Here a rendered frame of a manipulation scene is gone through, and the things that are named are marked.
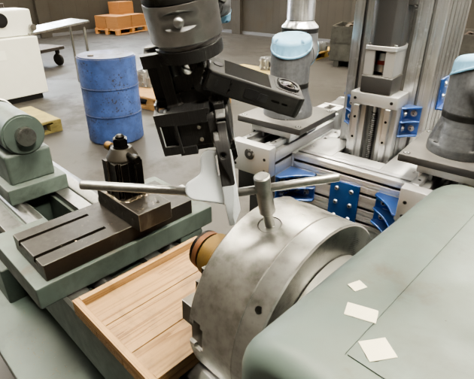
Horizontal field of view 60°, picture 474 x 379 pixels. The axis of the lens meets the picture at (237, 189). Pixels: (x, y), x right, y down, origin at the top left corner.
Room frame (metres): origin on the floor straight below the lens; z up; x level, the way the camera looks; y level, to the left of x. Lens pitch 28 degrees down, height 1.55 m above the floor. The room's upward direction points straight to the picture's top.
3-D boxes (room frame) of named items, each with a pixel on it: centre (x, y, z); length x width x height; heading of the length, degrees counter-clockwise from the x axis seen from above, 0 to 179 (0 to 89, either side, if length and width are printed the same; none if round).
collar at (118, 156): (1.00, 0.30, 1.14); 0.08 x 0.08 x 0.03
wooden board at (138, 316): (0.72, 0.13, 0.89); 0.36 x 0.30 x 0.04; 135
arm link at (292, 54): (1.26, -0.16, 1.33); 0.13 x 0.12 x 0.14; 163
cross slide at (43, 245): (0.95, 0.35, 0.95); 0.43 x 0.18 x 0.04; 135
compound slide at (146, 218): (0.98, 0.28, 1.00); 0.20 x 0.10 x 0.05; 45
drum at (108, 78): (4.18, 1.28, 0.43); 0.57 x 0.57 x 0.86
